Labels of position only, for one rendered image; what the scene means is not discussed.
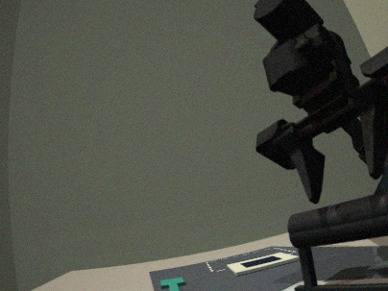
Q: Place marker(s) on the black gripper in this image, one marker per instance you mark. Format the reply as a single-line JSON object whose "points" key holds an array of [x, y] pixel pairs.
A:
{"points": [[330, 107]]}

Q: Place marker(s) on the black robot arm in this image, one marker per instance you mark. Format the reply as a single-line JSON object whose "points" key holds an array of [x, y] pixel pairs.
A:
{"points": [[304, 54]]}

